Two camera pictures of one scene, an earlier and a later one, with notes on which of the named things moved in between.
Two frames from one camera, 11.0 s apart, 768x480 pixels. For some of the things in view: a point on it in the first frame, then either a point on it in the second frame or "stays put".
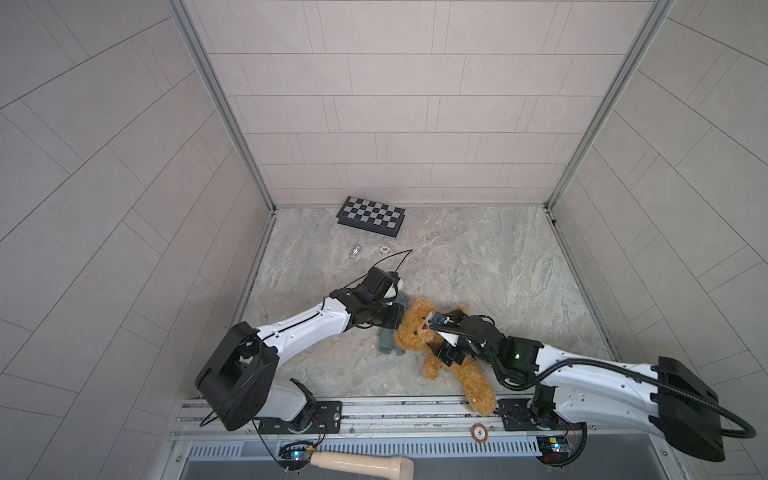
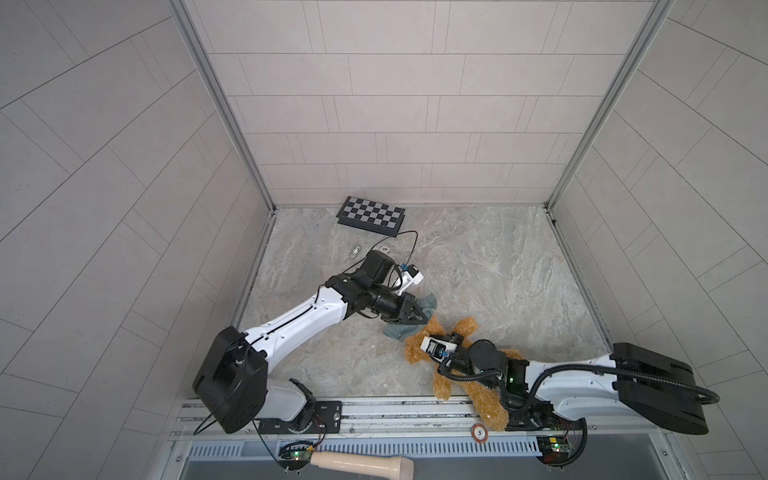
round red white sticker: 479,432 stays put
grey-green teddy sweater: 387,336 to 398,331
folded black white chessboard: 372,216 stays put
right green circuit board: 555,449 stays put
